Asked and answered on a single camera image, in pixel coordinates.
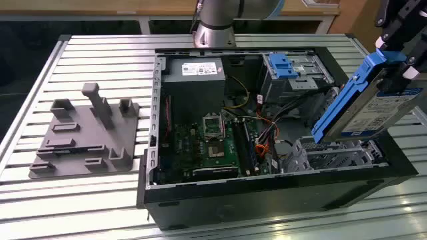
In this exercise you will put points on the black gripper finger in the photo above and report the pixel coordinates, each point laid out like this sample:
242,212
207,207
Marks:
415,37
391,22

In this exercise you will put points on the hard disk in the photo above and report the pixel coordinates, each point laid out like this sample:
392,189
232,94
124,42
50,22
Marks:
367,112

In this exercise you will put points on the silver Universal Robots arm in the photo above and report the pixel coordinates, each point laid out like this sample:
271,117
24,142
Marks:
216,32

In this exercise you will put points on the metal disk bay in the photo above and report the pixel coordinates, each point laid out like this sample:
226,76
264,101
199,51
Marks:
334,158

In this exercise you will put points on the black RAM slot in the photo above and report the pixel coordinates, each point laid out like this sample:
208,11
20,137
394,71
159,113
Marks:
238,145

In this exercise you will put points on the blue drive cage latch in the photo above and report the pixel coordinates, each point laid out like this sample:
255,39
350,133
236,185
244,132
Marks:
283,67

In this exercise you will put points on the metal drive cage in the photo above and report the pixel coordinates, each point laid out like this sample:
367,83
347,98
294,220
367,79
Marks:
300,86

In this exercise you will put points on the black power supply unit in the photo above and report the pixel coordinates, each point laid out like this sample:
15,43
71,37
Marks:
194,95

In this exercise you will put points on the CPU socket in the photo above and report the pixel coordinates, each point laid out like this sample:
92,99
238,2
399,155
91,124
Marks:
216,151

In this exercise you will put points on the green motherboard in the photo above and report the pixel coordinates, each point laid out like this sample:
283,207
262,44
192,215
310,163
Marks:
190,150

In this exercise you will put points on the black graphics card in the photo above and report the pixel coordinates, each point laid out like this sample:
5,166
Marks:
215,172

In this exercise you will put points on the black open PC case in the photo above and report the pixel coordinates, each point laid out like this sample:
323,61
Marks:
267,205

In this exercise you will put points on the grey parts rack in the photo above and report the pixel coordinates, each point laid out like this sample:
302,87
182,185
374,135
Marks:
90,130

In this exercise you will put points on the wooden desk with white frame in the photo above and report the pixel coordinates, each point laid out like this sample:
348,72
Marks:
100,6

